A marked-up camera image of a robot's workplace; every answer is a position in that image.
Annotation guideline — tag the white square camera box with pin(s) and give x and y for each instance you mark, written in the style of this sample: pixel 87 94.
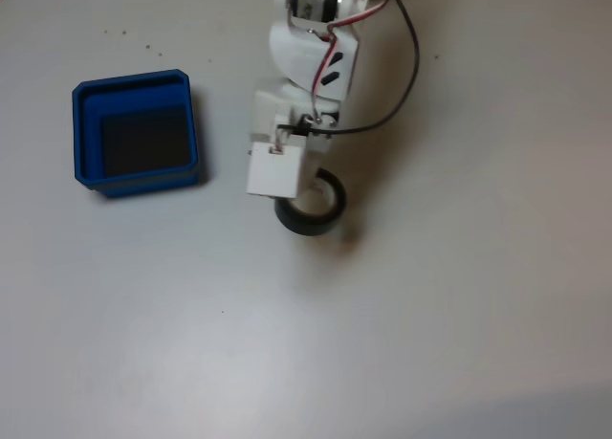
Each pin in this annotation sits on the white square camera box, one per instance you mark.
pixel 277 171

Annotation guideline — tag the black tape roll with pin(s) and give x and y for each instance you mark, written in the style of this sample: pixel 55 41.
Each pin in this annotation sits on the black tape roll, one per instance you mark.
pixel 311 226

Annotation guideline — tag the blue square plastic box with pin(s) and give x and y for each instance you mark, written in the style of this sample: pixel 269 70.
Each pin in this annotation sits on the blue square plastic box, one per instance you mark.
pixel 86 123

